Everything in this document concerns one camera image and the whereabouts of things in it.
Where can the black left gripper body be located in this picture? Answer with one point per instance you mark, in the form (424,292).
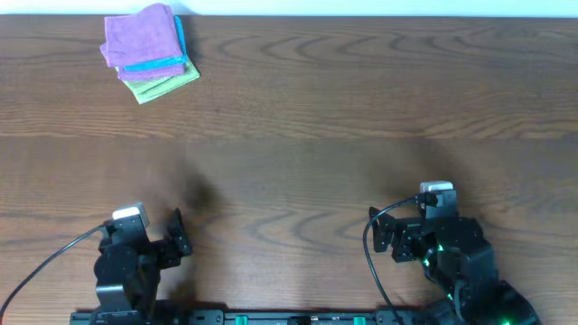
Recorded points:
(159,248)

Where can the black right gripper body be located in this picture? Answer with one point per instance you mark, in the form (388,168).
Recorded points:
(409,245)

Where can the pink microfibre cloth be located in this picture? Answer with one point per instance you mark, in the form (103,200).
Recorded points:
(135,38)

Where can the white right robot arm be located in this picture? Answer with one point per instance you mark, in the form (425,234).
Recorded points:
(454,254)

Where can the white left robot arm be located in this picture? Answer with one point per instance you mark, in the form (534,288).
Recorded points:
(129,268)

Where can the green folded cloth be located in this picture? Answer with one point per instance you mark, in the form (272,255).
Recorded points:
(147,90)

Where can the purple folded cloth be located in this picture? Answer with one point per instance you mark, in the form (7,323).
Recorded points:
(138,75)

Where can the blue folded cloth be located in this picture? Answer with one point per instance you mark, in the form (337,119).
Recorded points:
(166,62)

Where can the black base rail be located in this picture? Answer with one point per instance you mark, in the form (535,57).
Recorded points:
(379,317)

